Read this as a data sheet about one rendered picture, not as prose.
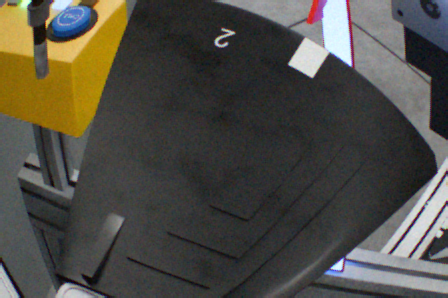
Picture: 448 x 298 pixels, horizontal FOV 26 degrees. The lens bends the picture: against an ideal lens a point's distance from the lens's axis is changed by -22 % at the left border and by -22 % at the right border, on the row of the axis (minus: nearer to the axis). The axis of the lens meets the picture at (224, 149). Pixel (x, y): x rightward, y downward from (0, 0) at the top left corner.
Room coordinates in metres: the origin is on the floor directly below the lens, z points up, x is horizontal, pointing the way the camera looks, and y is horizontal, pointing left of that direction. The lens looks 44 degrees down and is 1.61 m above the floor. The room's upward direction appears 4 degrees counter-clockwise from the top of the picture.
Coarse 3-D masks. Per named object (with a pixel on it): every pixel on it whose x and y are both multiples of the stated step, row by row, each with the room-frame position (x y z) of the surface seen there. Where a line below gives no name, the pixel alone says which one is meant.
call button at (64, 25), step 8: (72, 8) 0.75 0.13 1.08; (80, 8) 0.75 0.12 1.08; (88, 8) 0.74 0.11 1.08; (56, 16) 0.74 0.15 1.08; (64, 16) 0.74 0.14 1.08; (72, 16) 0.74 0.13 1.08; (80, 16) 0.73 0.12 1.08; (88, 16) 0.73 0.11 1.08; (56, 24) 0.73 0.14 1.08; (64, 24) 0.72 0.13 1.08; (72, 24) 0.72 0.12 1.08; (80, 24) 0.72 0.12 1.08; (56, 32) 0.72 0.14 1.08; (64, 32) 0.72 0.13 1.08; (72, 32) 0.72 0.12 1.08
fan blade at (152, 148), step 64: (192, 0) 0.55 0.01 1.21; (128, 64) 0.50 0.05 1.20; (192, 64) 0.49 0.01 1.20; (256, 64) 0.50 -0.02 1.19; (128, 128) 0.45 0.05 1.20; (192, 128) 0.45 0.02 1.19; (256, 128) 0.45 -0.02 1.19; (320, 128) 0.45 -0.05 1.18; (384, 128) 0.47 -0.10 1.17; (128, 192) 0.41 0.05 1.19; (192, 192) 0.41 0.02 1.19; (256, 192) 0.40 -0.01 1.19; (320, 192) 0.41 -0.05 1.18; (384, 192) 0.42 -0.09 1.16; (64, 256) 0.36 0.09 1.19; (128, 256) 0.36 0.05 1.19; (192, 256) 0.36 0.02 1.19; (256, 256) 0.36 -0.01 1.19; (320, 256) 0.37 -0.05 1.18
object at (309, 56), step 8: (304, 40) 0.53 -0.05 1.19; (304, 48) 0.52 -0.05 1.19; (312, 48) 0.52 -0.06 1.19; (320, 48) 0.52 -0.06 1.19; (296, 56) 0.51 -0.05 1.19; (304, 56) 0.51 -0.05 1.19; (312, 56) 0.51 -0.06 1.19; (320, 56) 0.51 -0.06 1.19; (288, 64) 0.50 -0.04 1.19; (296, 64) 0.50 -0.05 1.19; (304, 64) 0.50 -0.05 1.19; (312, 64) 0.51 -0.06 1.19; (320, 64) 0.51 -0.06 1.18; (304, 72) 0.50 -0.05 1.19; (312, 72) 0.50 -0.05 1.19
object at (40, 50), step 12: (36, 0) 0.30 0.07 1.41; (48, 0) 0.30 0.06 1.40; (36, 12) 0.30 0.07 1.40; (48, 12) 0.30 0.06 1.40; (36, 24) 0.30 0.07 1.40; (36, 36) 0.30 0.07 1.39; (36, 48) 0.30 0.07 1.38; (36, 60) 0.30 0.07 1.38; (36, 72) 0.30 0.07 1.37; (48, 72) 0.30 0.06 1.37
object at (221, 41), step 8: (216, 24) 0.53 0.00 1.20; (224, 24) 0.53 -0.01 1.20; (216, 32) 0.52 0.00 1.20; (224, 32) 0.52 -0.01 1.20; (232, 32) 0.52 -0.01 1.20; (240, 32) 0.52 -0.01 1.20; (208, 40) 0.51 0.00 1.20; (216, 40) 0.51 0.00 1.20; (224, 40) 0.51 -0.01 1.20; (232, 40) 0.52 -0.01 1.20; (240, 40) 0.52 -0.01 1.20; (200, 48) 0.51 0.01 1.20; (208, 48) 0.51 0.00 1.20; (216, 48) 0.51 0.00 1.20; (224, 48) 0.51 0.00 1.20; (232, 48) 0.51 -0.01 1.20; (232, 56) 0.50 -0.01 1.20
